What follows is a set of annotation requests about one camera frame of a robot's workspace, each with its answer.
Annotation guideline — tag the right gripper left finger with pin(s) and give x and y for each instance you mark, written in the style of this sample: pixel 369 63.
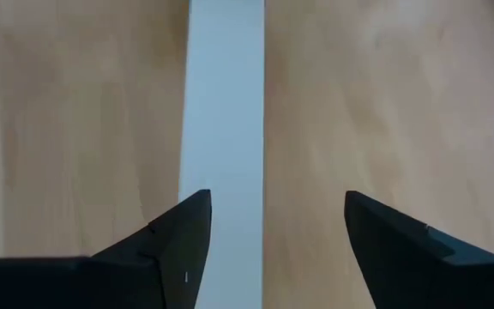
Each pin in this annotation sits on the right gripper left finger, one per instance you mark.
pixel 101 283

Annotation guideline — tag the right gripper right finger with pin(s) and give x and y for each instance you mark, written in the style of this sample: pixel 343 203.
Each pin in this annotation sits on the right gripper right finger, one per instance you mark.
pixel 423 274

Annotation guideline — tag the white perforated strip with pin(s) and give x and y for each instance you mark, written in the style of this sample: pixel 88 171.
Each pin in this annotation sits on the white perforated strip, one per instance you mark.
pixel 225 107

